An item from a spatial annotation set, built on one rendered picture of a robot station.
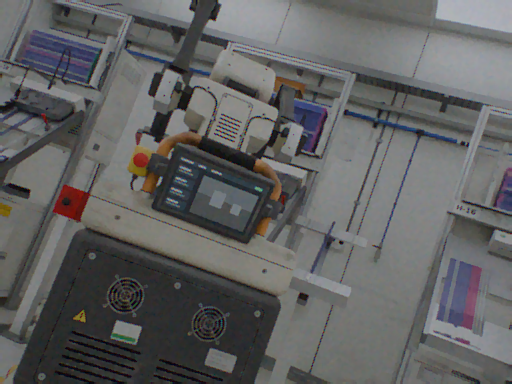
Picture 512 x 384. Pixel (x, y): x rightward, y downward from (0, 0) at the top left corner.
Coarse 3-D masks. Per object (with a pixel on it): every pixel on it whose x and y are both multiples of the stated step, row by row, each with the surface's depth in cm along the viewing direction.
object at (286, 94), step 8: (280, 88) 228; (288, 88) 226; (296, 88) 229; (280, 96) 226; (288, 96) 219; (272, 104) 232; (280, 104) 219; (288, 104) 212; (280, 112) 211; (288, 112) 206
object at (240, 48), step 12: (240, 48) 321; (252, 48) 318; (276, 60) 314; (288, 60) 312; (300, 60) 310; (324, 72) 305; (336, 72) 304; (348, 72) 302; (336, 108) 293; (324, 132) 291; (324, 144) 294; (312, 156) 295
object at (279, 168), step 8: (248, 152) 303; (264, 160) 298; (272, 160) 299; (272, 168) 292; (280, 168) 293; (288, 168) 294; (296, 168) 294; (288, 176) 290; (296, 176) 288; (304, 176) 290; (304, 184) 295
